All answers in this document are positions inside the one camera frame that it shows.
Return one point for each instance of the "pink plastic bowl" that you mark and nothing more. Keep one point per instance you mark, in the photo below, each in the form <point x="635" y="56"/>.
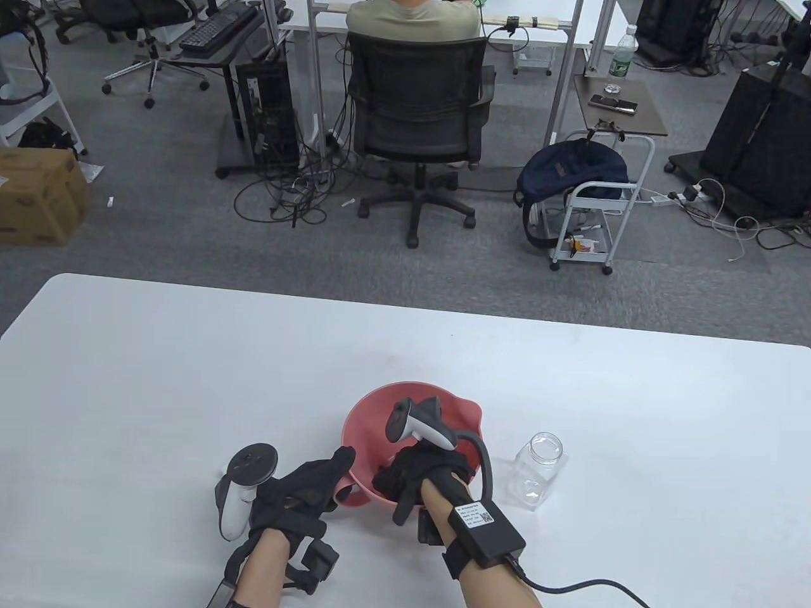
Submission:
<point x="374" y="418"/>

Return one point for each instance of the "black computer tower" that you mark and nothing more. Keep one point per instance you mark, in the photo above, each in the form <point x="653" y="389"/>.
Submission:
<point x="269" y="114"/>

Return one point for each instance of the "person's right hand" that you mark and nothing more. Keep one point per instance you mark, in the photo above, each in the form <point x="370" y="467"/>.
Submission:
<point x="427" y="465"/>

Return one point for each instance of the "black keyboard stand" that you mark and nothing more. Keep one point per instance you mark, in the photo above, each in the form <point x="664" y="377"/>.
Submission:
<point x="218" y="60"/>

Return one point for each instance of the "green plastic bottle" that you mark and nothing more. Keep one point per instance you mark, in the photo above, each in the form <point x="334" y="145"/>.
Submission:
<point x="623" y="54"/>

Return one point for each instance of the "black phone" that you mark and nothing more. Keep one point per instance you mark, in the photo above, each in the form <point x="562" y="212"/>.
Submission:
<point x="613" y="104"/>

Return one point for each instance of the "black keyboard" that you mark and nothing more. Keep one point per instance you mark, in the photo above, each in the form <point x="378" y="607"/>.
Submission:
<point x="209" y="30"/>

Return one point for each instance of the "white black right glove controller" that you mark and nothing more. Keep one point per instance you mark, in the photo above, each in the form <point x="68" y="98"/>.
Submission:
<point x="421" y="424"/>

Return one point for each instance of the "dark blue backpack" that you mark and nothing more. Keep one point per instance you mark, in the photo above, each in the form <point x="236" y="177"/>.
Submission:
<point x="570" y="171"/>

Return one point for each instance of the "white office desk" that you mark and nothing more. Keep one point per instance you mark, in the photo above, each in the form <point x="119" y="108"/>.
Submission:
<point x="545" y="25"/>

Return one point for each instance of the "white rolling cart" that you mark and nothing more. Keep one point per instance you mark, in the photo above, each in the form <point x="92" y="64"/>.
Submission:
<point x="602" y="209"/>

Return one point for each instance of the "gray swivel office chair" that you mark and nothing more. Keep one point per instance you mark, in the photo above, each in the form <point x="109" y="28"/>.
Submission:
<point x="152" y="57"/>

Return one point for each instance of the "black right wrist sensor box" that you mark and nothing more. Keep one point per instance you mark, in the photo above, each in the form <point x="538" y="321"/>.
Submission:
<point x="488" y="529"/>

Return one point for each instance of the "small brown side table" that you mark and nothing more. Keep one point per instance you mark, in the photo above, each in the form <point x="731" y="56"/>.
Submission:
<point x="624" y="120"/>

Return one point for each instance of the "white black left glove controller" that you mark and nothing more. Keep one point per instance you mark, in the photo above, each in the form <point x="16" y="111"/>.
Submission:
<point x="244" y="481"/>

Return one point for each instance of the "brown cardboard box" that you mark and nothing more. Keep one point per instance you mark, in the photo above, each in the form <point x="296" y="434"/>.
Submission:
<point x="38" y="199"/>

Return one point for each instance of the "person's left fingers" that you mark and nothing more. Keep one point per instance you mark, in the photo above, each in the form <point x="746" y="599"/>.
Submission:
<point x="332" y="468"/>

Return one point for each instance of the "person's left hand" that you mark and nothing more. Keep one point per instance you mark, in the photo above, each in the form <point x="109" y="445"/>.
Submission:
<point x="291" y="500"/>

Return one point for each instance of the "person's right thumb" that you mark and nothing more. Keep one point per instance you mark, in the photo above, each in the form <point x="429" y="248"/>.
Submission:
<point x="404" y="506"/>

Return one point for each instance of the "person's left forearm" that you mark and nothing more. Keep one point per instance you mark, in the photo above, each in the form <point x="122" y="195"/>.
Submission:
<point x="263" y="573"/>

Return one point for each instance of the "white power strip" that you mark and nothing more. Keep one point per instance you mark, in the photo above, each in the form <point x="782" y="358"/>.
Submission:
<point x="684" y="196"/>

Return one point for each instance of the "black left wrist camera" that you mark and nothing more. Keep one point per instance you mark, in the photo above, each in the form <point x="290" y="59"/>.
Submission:
<point x="317" y="563"/>

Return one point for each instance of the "white black glove controller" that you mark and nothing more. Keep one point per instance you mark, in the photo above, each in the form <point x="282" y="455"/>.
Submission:
<point x="421" y="424"/>
<point x="244" y="481"/>

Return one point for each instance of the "black mesh office chair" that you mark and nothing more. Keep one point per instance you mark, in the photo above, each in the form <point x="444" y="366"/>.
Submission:
<point x="418" y="101"/>

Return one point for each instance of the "person's right forearm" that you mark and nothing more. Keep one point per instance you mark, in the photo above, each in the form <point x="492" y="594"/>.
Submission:
<point x="481" y="586"/>

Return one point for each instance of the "white metal rack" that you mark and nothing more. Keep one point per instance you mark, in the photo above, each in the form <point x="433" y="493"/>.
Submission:
<point x="25" y="114"/>

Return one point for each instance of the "clear plastic jar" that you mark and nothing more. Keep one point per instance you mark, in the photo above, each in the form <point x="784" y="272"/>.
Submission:
<point x="535" y="472"/>

